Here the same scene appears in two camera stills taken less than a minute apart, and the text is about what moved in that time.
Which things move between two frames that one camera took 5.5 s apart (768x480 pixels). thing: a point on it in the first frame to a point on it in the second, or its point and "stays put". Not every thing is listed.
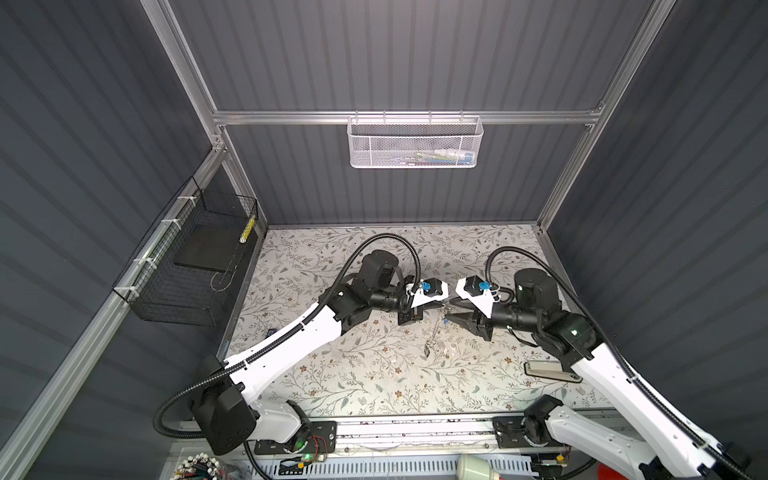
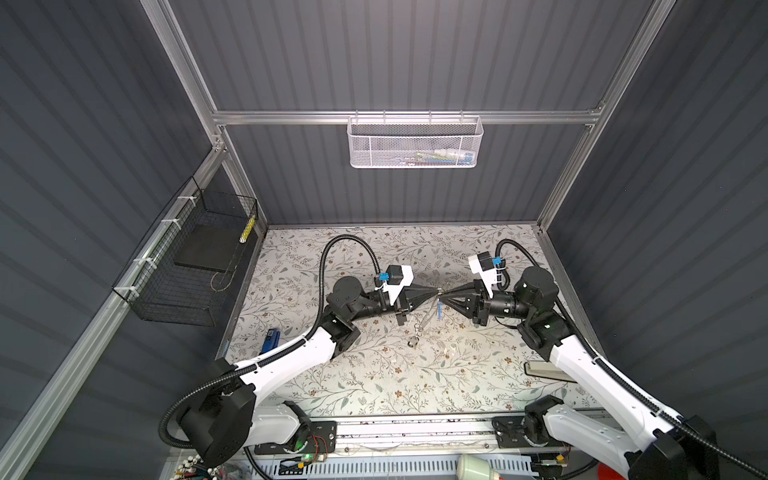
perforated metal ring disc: x=428 y=343 to x=415 y=339
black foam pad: x=215 y=246 stays put
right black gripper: x=468 y=319 to x=476 y=306
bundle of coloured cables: x=199 y=467 stays put
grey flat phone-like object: x=549 y=369 stays put
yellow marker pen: x=247 y=230 stays put
